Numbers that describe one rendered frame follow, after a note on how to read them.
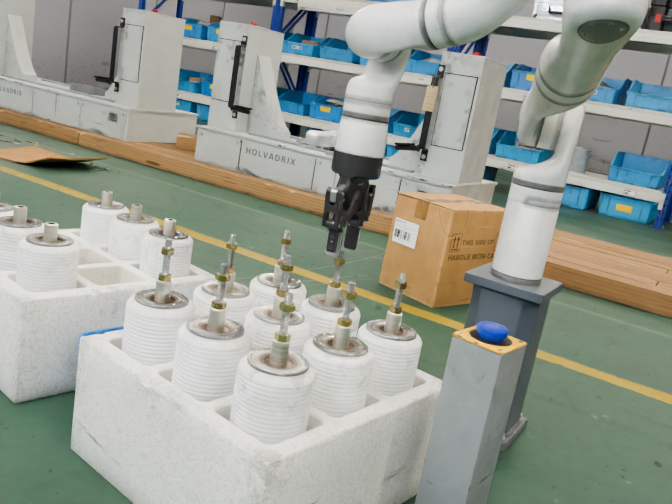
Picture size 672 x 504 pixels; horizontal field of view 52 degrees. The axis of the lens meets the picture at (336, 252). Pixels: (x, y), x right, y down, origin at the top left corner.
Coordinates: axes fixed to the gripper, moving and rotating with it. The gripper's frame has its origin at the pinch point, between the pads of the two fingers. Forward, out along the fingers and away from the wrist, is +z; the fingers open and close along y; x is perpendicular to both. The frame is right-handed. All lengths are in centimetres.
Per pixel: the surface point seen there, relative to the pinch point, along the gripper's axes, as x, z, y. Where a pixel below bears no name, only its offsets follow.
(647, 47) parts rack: -17, -91, 500
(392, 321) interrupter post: -11.6, 8.2, -4.3
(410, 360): -15.7, 12.6, -5.3
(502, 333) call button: -28.3, 2.3, -13.2
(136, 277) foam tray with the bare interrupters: 41.8, 17.9, 4.0
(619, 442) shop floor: -48, 35, 45
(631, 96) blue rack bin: -17, -51, 445
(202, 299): 15.4, 10.8, -12.9
